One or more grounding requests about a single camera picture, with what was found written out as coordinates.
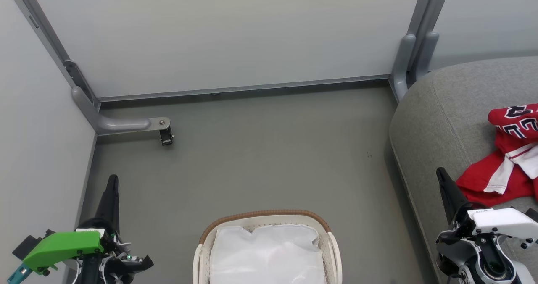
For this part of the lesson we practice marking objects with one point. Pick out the grey fabric sofa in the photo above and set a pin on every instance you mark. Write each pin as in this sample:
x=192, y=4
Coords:
x=441, y=120

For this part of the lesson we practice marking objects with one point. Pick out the grey curved partition foot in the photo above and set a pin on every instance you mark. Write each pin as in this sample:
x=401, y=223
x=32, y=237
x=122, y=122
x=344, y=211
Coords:
x=405, y=61

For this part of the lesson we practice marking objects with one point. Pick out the red garment with white stripe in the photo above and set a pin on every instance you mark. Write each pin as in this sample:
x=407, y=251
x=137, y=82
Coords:
x=479, y=183

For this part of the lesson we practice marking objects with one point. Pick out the grey partition corner post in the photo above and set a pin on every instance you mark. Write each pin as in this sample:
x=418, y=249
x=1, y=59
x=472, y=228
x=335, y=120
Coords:
x=46, y=36

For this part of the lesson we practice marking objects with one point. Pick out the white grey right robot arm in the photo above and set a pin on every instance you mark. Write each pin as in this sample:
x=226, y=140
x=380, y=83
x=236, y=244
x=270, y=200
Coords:
x=470, y=254

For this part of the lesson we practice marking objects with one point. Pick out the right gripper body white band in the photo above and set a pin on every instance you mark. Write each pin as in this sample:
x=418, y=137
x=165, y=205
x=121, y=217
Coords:
x=504, y=223

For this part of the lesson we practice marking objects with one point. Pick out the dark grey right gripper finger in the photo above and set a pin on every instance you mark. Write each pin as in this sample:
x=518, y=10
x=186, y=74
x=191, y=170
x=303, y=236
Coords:
x=452, y=195

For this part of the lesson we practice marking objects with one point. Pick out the woven laundry basket brown rim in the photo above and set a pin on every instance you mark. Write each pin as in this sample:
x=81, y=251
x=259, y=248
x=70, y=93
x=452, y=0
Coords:
x=260, y=216

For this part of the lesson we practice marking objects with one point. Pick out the white basket liner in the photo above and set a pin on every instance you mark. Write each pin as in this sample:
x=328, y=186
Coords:
x=269, y=254

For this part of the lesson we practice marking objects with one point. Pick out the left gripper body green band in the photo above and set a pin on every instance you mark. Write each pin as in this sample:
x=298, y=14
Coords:
x=63, y=246

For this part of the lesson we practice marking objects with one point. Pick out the grey partition base rail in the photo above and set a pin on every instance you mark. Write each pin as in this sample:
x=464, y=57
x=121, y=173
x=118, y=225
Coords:
x=243, y=88

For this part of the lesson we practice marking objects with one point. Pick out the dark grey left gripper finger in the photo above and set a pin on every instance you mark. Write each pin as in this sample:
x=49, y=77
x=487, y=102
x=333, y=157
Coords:
x=111, y=204

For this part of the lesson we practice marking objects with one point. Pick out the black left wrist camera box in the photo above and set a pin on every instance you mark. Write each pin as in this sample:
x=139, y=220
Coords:
x=27, y=244

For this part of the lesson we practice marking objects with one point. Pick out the grey partition foot with caster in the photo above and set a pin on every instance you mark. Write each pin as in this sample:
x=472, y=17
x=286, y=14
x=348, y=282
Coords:
x=117, y=124

